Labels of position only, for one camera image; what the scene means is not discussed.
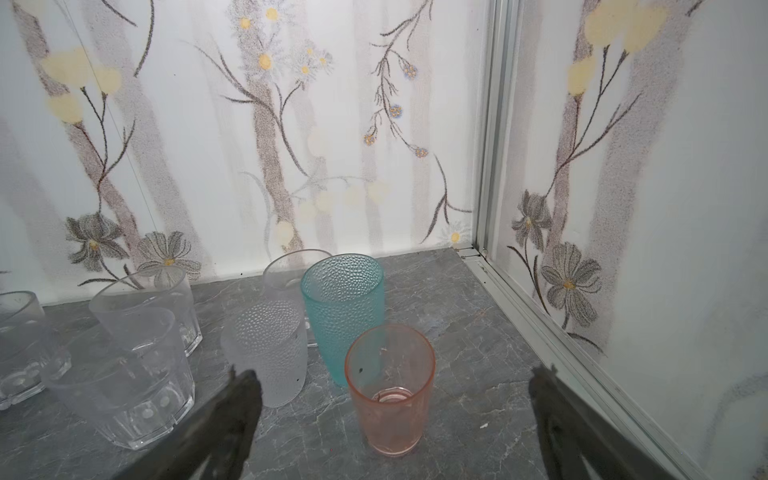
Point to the pink plastic cup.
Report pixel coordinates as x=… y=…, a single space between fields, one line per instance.
x=390 y=371

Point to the teal dimpled plastic cup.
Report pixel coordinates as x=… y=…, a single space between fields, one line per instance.
x=344 y=296

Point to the frosted dimpled plastic cup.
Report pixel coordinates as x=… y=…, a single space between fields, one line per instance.
x=269 y=338

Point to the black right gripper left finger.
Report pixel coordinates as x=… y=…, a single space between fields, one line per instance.
x=214 y=442

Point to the aluminium corner post right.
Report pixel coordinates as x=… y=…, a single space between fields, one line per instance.
x=501 y=46

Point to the clear tall glass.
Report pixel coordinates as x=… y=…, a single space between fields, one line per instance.
x=282 y=278

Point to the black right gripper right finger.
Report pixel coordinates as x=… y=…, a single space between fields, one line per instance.
x=576 y=442

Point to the clear faceted tumbler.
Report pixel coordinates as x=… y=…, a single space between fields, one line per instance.
x=30 y=347
x=163 y=286
x=132 y=383

